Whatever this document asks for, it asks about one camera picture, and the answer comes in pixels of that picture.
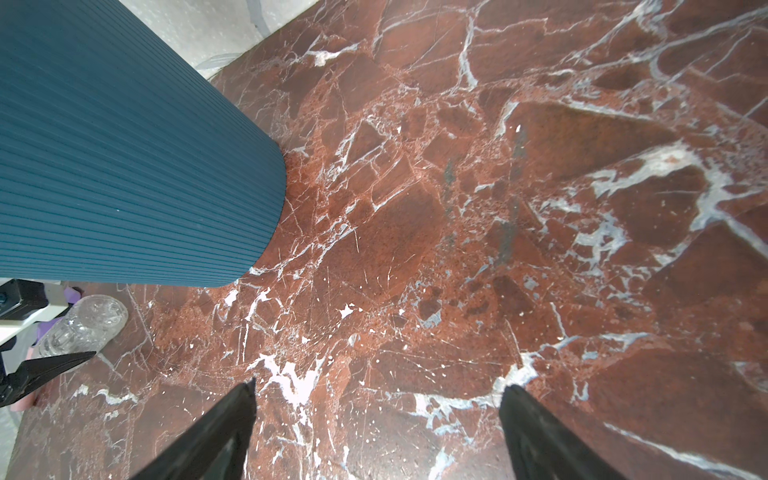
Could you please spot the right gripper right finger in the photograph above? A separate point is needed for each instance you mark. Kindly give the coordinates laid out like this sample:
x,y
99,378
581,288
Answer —
x,y
541,447

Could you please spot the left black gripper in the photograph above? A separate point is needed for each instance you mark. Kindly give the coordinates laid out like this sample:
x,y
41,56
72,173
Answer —
x,y
19,299

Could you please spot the clear crushed bottle white cap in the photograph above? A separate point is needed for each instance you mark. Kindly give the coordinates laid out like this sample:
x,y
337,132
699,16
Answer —
x,y
89,325

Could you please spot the blue bin yellow rim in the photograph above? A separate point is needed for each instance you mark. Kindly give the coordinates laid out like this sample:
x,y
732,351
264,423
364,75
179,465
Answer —
x,y
119,162

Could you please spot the purple pink silicone spatula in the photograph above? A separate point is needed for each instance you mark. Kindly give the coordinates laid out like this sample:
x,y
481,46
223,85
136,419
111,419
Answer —
x,y
72,295

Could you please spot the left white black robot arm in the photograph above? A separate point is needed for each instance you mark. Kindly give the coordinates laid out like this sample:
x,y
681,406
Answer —
x,y
17,336

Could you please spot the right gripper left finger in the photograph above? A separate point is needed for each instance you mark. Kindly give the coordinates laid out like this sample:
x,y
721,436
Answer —
x,y
215,446

